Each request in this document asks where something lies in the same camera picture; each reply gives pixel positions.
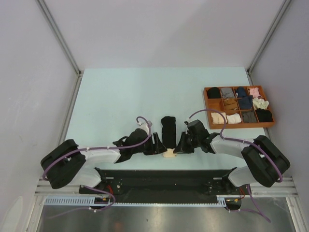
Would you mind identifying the rolled dark grey garment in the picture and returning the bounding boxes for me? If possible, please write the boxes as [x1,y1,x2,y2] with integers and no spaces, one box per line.
[242,111,257,123]

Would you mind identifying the rolled cream garment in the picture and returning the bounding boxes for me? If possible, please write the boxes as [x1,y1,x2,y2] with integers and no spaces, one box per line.
[253,98,269,110]

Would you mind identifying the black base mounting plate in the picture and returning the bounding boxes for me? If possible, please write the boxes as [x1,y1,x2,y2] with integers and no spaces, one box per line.
[79,169,247,199]

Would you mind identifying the black underwear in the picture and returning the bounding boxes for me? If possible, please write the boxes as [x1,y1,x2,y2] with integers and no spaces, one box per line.
[161,116,177,158]

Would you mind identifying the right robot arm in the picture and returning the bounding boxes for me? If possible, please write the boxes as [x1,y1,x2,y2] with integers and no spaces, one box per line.
[174,120,291,194]

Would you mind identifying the aluminium frame post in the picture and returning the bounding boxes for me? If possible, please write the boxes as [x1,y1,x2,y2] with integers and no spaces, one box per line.
[246,0,293,74]
[36,0,84,75]

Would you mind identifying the rolled black garment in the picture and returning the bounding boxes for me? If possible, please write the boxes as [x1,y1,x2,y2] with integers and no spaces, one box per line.
[207,87,221,99]
[255,109,273,122]

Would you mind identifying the rolled white garment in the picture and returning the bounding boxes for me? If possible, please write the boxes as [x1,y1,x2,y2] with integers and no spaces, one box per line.
[226,113,242,124]

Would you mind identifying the rolled black garment front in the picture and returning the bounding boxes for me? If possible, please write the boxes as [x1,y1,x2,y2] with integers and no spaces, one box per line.
[255,109,273,122]

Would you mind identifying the rolled navy garment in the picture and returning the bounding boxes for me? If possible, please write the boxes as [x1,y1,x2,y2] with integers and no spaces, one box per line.
[235,87,248,98]

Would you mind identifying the right aluminium frame post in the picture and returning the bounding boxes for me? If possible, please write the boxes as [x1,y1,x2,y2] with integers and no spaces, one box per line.
[246,0,293,74]

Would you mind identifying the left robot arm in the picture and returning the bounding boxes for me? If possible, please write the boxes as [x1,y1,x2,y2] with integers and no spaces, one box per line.
[41,129,167,193]

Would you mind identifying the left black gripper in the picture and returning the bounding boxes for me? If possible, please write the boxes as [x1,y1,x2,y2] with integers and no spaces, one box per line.
[132,132,167,156]

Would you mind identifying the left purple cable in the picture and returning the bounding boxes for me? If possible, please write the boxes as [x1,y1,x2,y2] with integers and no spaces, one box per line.
[42,116,153,219]

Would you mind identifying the navy blue underwear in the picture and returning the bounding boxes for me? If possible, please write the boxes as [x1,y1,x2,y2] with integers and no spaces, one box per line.
[238,95,253,110]

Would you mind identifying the wooden compartment tray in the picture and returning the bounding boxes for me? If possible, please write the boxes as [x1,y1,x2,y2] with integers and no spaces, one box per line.
[203,86,275,129]

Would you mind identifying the left aluminium frame post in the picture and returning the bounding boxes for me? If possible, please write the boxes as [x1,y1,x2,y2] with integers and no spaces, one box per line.
[36,0,84,75]

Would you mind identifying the rolled grey striped garment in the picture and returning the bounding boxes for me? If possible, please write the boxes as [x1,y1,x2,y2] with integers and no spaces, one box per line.
[221,87,235,99]

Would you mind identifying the brown boxer underwear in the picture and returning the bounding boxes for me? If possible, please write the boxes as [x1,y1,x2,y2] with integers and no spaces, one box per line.
[223,98,238,111]

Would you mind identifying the rolled beige garment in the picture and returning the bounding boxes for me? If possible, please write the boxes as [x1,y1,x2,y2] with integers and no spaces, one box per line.
[211,112,227,125]

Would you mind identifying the white slotted cable duct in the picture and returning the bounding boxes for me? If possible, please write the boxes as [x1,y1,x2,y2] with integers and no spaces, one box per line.
[44,195,240,208]

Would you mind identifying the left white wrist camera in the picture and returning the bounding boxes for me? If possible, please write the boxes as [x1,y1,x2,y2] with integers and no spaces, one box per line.
[137,121,152,134]

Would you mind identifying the rolled pink garment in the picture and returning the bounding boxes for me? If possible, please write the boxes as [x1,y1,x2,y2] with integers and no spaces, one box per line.
[249,87,261,98]

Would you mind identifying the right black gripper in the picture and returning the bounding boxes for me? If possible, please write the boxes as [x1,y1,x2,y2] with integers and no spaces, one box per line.
[174,131,200,154]

